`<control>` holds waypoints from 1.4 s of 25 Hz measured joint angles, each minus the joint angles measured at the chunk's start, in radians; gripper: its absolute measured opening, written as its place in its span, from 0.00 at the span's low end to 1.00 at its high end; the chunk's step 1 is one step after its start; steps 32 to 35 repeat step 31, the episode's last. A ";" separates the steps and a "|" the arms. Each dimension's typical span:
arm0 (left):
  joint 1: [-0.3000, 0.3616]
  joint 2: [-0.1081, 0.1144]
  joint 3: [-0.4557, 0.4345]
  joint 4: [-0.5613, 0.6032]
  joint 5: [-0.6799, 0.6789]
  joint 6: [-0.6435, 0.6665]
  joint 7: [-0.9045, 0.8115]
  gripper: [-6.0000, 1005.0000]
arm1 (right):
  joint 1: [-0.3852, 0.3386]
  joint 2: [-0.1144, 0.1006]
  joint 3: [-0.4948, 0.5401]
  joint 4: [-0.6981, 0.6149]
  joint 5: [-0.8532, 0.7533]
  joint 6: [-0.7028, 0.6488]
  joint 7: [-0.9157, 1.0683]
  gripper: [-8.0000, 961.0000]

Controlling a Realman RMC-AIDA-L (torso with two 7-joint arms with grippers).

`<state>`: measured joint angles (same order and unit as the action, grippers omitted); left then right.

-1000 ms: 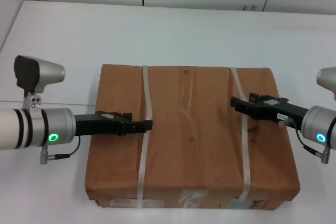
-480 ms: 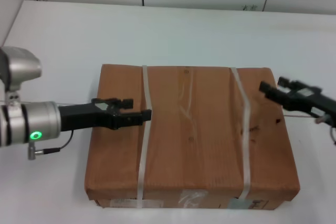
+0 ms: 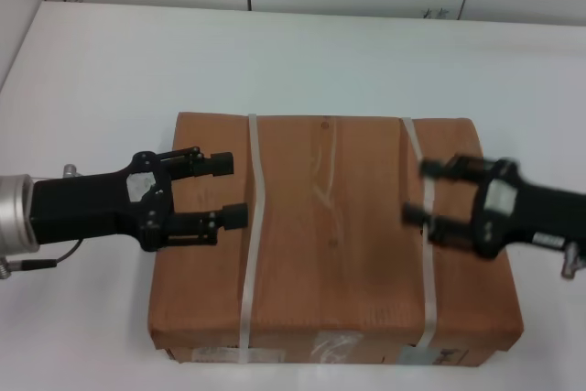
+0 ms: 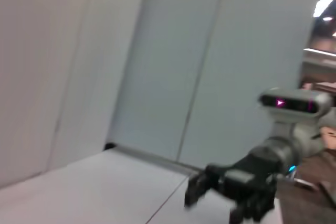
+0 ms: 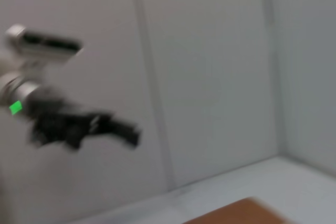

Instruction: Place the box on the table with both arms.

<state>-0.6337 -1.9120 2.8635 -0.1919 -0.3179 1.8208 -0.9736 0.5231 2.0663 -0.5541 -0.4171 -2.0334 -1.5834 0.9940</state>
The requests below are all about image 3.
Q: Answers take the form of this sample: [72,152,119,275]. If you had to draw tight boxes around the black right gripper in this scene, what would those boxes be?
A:
[401,155,586,260]

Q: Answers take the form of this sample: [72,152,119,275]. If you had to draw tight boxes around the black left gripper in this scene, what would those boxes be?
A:
[31,147,249,253]

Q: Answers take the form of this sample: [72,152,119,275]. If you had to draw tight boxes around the brown cardboard box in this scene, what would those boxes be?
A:
[146,111,525,369]

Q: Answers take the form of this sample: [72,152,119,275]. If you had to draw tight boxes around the white plastic strapping band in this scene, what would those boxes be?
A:
[400,116,440,367]
[236,113,267,364]

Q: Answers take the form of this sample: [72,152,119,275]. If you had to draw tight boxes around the grey left gripper cable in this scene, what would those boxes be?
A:
[0,163,84,280]

